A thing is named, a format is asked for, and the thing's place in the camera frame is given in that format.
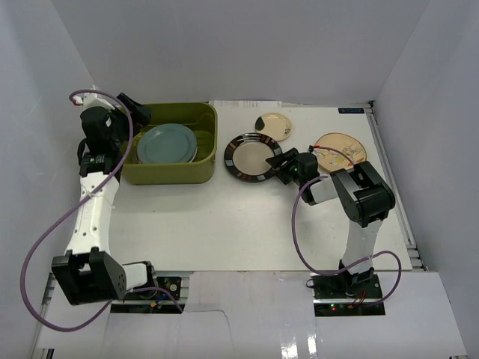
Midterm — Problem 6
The blue table label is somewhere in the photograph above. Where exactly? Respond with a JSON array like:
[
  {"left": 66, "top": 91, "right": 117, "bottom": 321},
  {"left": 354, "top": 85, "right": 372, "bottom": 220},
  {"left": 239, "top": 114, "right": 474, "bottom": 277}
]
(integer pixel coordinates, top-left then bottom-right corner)
[{"left": 338, "top": 108, "right": 364, "bottom": 114}]

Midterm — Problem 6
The green plastic bin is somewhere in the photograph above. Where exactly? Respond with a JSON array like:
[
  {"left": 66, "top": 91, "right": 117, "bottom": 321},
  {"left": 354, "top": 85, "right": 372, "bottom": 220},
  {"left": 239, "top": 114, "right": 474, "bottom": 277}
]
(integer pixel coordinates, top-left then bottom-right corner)
[{"left": 122, "top": 102, "right": 218, "bottom": 185}]

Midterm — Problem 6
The dark striped rim plate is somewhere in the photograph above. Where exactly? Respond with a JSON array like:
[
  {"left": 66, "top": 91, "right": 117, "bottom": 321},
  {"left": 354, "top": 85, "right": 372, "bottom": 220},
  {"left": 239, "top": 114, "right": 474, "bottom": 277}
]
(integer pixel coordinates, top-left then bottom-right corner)
[{"left": 223, "top": 132, "right": 283, "bottom": 183}]

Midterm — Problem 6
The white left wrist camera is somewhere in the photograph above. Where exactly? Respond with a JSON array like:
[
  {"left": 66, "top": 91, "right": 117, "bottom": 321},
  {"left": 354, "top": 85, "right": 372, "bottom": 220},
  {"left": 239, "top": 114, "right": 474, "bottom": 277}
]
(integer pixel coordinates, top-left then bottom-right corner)
[{"left": 72, "top": 93, "right": 115, "bottom": 111}]

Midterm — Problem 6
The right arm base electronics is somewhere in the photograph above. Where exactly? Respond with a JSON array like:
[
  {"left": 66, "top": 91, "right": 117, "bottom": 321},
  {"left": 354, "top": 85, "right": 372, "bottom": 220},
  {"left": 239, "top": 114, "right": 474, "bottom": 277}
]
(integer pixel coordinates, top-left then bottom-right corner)
[{"left": 305, "top": 274, "right": 385, "bottom": 318}]

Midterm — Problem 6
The small cream plate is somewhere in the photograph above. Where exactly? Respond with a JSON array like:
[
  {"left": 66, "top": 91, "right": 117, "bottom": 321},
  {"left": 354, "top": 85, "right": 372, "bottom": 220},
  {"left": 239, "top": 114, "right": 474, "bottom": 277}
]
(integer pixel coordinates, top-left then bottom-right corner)
[{"left": 254, "top": 112, "right": 292, "bottom": 141}]

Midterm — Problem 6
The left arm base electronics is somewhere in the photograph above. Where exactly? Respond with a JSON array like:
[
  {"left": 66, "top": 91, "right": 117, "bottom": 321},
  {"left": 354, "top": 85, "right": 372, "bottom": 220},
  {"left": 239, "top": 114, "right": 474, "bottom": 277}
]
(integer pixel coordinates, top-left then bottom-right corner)
[{"left": 110, "top": 274, "right": 189, "bottom": 314}]

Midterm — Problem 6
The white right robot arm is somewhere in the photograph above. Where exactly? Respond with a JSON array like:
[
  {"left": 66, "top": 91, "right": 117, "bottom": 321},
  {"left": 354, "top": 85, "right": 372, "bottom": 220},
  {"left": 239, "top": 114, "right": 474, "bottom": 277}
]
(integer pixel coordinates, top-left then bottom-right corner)
[{"left": 266, "top": 148, "right": 396, "bottom": 298}]

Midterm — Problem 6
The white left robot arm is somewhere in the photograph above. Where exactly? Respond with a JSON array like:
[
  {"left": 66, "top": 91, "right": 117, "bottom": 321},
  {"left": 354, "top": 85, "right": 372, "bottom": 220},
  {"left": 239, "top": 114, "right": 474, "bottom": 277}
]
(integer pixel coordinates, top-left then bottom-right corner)
[{"left": 52, "top": 93, "right": 158, "bottom": 305}]

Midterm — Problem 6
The tan bird pattern plate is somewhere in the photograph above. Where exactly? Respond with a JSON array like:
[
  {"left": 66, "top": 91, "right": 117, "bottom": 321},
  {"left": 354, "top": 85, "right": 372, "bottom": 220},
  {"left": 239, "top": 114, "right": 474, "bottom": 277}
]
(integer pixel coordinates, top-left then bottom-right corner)
[{"left": 313, "top": 132, "right": 367, "bottom": 173}]

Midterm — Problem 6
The light blue plate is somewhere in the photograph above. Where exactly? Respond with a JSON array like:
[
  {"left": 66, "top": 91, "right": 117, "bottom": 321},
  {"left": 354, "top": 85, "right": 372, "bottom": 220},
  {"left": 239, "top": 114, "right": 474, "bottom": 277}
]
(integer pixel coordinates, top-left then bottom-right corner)
[{"left": 136, "top": 123, "right": 198, "bottom": 165}]

